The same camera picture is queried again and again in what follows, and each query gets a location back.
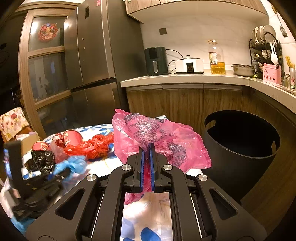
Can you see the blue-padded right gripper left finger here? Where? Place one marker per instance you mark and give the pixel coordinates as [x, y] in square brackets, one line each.
[93, 209]

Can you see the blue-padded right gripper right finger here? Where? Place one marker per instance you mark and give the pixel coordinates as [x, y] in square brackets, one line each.
[200, 209]

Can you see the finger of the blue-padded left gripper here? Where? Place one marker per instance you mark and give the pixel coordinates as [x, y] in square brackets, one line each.
[60, 176]

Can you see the blue disposable glove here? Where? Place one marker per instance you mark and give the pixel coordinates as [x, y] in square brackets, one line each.
[76, 164]

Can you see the black plastic bag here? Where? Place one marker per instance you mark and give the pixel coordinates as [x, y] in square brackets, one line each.
[43, 161]

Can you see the pink plastic bag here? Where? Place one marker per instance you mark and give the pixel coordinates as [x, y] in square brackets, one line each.
[182, 146]

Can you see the black trash bin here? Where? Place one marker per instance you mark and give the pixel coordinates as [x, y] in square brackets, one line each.
[241, 147]

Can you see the pale pink crumpled wrapper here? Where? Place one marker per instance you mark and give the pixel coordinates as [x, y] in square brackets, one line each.
[57, 147]

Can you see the red paper cup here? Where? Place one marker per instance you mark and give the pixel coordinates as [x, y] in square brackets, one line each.
[40, 146]
[72, 137]

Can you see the red plastic bag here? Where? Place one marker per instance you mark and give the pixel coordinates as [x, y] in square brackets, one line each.
[97, 147]

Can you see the cardboard box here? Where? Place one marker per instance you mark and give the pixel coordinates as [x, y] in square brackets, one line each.
[27, 141]

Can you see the floral cloth on chair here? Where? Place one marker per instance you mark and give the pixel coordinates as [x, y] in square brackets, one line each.
[12, 123]

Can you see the wooden lower cabinets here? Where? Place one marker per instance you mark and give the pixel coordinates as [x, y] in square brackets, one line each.
[269, 200]

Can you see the wooden glass-panel door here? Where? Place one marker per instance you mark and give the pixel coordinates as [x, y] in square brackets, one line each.
[42, 68]

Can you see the dark steel refrigerator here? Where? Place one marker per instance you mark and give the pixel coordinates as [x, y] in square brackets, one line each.
[103, 47]

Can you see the red round door decoration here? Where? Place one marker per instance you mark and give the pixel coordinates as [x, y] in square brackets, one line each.
[47, 32]

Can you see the white slow cooker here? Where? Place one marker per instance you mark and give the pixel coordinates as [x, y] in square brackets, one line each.
[189, 65]

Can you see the steel bowl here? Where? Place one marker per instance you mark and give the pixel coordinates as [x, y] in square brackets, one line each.
[243, 70]

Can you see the black air fryer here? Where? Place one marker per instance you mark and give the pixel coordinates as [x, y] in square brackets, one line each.
[156, 61]

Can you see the pink utensil box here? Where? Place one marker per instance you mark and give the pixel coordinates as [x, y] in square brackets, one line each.
[272, 74]

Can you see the cooking oil bottle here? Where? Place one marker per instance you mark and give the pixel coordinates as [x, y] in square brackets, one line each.
[216, 58]

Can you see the white rice spoon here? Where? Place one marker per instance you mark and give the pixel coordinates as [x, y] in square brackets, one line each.
[273, 56]

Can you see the black dish rack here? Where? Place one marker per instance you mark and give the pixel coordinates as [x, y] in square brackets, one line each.
[262, 44]

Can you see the wooden upper cabinet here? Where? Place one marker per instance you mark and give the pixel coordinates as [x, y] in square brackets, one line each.
[145, 11]

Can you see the hanging metal spatula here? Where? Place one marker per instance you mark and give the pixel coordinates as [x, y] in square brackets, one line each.
[284, 33]

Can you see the camera with lit screen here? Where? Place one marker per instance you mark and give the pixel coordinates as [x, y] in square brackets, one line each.
[13, 165]

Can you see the dark wall socket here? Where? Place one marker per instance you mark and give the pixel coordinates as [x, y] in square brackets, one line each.
[162, 31]

